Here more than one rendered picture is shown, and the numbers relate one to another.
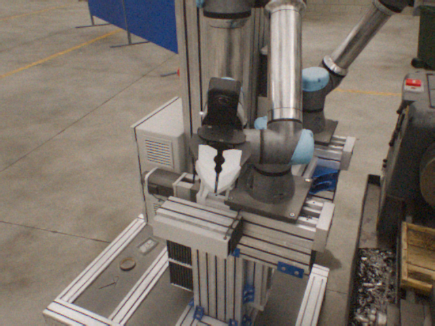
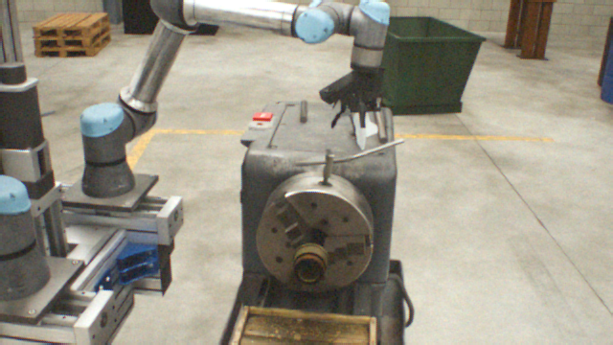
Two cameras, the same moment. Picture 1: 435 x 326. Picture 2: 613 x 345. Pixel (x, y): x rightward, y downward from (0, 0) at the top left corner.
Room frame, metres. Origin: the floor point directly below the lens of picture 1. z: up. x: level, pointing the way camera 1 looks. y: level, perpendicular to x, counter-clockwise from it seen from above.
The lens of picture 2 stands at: (-0.24, -0.42, 1.89)
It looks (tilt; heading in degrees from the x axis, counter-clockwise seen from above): 24 degrees down; 343
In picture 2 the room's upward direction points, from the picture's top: 2 degrees clockwise
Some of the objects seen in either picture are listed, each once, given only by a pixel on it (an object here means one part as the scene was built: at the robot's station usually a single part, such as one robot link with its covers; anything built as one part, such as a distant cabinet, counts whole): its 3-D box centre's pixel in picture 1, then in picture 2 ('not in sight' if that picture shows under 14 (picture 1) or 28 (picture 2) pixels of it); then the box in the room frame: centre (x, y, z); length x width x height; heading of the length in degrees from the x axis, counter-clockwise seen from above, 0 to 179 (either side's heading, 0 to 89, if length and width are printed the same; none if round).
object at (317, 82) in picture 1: (312, 87); (104, 130); (1.41, -0.35, 1.33); 0.13 x 0.12 x 0.14; 146
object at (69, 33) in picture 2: not in sight; (74, 34); (9.27, 0.29, 0.22); 1.25 x 0.86 x 0.44; 167
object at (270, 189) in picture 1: (271, 175); (10, 261); (0.95, -0.14, 1.21); 0.15 x 0.15 x 0.10
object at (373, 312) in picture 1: (370, 316); not in sight; (0.65, -0.40, 0.95); 0.07 x 0.04 x 0.04; 67
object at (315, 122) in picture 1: (308, 115); (106, 171); (1.40, -0.34, 1.21); 0.15 x 0.15 x 0.10
